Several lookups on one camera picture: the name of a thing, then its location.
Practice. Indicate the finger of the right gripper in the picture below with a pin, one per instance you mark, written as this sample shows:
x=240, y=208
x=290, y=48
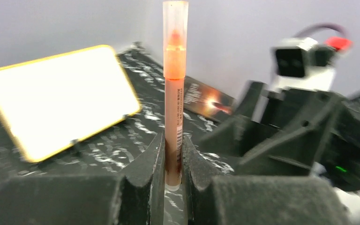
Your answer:
x=239, y=133

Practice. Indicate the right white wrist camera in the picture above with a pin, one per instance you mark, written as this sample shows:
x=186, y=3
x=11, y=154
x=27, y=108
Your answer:
x=304, y=63

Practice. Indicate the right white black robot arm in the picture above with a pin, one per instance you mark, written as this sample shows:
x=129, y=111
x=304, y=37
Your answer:
x=354, y=205

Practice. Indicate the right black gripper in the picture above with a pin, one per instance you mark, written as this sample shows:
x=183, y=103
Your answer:
x=314, y=126

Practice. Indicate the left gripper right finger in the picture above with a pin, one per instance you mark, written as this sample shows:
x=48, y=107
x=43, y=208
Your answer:
x=213, y=198

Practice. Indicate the white board yellow frame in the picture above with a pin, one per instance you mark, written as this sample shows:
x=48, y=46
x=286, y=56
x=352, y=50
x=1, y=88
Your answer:
x=50, y=104

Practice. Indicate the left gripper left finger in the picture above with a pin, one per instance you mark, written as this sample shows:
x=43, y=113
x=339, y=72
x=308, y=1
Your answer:
x=133, y=196

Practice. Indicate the orange marker pen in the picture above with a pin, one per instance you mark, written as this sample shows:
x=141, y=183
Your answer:
x=174, y=94

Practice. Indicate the dark paperback book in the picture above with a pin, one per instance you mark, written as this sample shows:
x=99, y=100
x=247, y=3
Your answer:
x=206, y=101

